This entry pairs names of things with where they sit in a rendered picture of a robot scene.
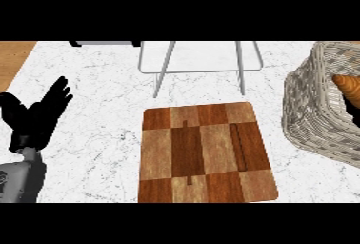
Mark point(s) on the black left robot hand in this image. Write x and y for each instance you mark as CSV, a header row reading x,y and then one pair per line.
x,y
40,120

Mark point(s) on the brown wooden panel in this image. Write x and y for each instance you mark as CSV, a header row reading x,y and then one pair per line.
x,y
12,60

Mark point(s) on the grey and black appliance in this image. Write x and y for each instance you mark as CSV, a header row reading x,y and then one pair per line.
x,y
104,43

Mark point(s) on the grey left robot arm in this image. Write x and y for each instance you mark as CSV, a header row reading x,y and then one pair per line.
x,y
21,181

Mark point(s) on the checkered wooden cutting board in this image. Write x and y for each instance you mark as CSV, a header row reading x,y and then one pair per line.
x,y
206,152

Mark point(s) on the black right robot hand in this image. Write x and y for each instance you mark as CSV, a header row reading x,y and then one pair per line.
x,y
353,109

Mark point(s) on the pale wicker basket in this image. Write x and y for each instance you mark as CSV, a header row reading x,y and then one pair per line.
x,y
309,114

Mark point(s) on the golden brown croissant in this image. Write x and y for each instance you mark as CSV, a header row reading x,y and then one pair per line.
x,y
347,85

